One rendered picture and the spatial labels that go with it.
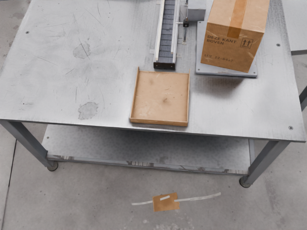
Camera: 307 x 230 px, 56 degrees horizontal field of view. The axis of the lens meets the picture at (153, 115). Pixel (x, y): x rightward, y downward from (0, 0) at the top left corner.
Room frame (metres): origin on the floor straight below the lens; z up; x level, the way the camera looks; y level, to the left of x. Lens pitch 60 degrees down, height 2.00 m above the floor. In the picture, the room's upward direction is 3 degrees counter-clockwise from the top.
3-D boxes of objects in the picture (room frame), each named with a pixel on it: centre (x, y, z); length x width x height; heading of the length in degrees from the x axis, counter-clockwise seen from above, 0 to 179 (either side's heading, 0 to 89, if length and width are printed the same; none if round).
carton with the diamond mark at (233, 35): (1.04, -0.42, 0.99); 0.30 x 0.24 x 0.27; 160
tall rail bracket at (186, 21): (1.12, -0.17, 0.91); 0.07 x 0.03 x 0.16; 81
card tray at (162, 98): (0.77, -0.04, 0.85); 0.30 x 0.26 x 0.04; 171
